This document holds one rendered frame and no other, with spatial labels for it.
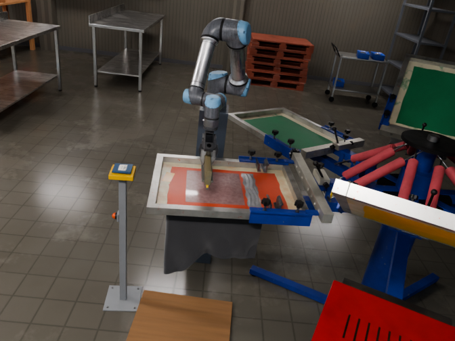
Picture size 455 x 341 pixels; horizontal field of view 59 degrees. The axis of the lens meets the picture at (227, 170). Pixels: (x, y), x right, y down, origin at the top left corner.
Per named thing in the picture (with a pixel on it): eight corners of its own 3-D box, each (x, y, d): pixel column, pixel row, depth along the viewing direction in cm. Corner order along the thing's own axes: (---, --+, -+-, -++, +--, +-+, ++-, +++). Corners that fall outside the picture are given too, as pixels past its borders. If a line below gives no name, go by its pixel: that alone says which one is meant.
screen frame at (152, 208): (145, 214, 186) (146, 207, 185) (157, 159, 238) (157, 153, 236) (310, 223, 195) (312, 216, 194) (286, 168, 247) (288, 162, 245)
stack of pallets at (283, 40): (298, 80, 860) (307, 38, 820) (305, 91, 784) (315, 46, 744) (242, 73, 855) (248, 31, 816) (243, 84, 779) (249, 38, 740)
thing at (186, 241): (166, 275, 213) (170, 208, 194) (166, 270, 216) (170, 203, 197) (252, 278, 218) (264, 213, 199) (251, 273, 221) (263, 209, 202)
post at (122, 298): (102, 310, 253) (97, 177, 210) (109, 285, 273) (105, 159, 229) (138, 312, 256) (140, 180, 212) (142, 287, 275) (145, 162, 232)
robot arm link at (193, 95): (203, 10, 209) (179, 99, 203) (223, 13, 207) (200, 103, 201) (207, 21, 220) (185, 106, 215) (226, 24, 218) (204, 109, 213)
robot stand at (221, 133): (188, 246, 319) (201, 101, 265) (211, 249, 320) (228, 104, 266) (186, 261, 303) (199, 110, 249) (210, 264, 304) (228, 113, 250)
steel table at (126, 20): (163, 64, 848) (165, 8, 799) (142, 93, 658) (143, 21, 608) (123, 59, 845) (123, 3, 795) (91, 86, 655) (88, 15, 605)
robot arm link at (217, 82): (209, 88, 259) (211, 67, 253) (229, 92, 257) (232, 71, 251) (204, 93, 249) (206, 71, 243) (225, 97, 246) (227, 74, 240)
